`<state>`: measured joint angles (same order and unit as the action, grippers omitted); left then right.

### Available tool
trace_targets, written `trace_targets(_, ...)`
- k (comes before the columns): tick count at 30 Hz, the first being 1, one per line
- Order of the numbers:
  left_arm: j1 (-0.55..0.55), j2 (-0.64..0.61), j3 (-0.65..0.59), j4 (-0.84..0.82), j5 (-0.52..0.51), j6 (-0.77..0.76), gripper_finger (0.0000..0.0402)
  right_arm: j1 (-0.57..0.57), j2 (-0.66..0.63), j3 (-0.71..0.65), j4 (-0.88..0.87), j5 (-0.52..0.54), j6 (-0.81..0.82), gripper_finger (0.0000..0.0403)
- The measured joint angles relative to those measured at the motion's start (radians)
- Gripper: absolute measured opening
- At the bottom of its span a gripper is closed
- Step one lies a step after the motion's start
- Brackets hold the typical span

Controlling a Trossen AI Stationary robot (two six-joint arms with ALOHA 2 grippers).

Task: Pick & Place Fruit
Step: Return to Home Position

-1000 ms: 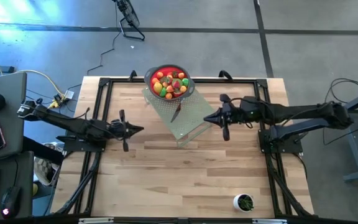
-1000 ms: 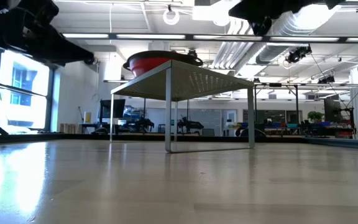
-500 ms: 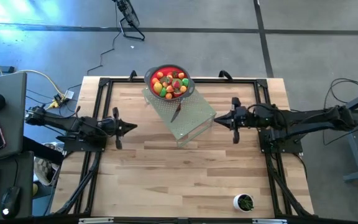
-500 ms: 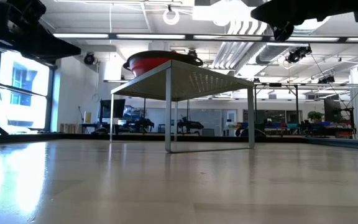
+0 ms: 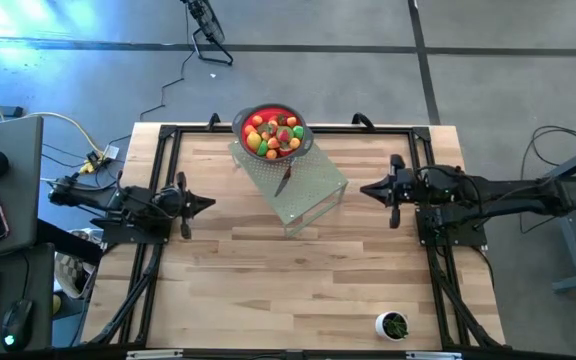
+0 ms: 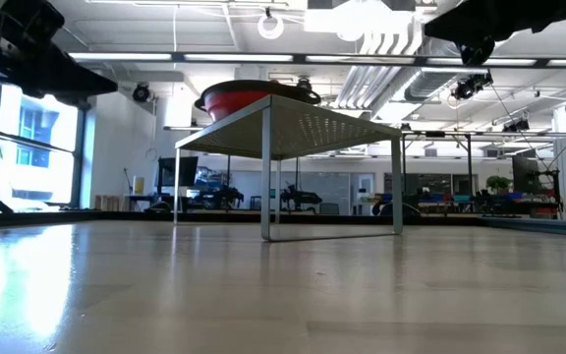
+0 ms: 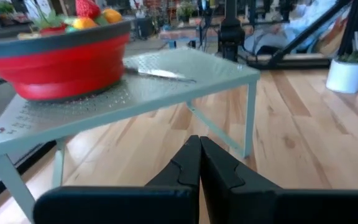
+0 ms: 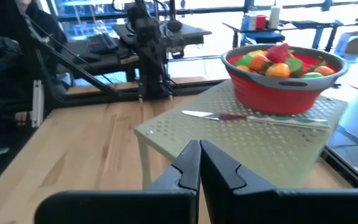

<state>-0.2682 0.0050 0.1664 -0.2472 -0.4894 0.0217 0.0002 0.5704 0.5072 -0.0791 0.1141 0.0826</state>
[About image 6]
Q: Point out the yellow canister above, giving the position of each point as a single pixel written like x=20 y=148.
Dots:
x=138 y=185

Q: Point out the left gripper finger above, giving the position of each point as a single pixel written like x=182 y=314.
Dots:
x=76 y=83

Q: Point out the black ceiling spotlight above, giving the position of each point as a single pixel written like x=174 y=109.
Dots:
x=141 y=93
x=304 y=83

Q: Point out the red collapsible bowl grey rim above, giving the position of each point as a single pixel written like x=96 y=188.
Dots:
x=234 y=103

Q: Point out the black gantry frame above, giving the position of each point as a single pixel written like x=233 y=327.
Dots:
x=469 y=162

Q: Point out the black ceiling camera cluster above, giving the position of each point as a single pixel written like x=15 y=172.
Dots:
x=469 y=87

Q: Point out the black aluminium table frame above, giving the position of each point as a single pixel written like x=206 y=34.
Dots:
x=337 y=218

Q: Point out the pale green perforated metal shelf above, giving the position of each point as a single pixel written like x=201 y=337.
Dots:
x=312 y=128

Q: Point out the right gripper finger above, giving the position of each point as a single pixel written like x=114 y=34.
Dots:
x=455 y=27

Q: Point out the green potted plant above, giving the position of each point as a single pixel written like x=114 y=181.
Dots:
x=498 y=183

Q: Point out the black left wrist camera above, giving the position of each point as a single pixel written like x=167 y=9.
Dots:
x=37 y=17

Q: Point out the black monitor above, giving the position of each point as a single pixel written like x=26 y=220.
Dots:
x=180 y=172

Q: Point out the tan wooden blocks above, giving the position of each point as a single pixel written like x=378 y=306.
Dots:
x=111 y=202

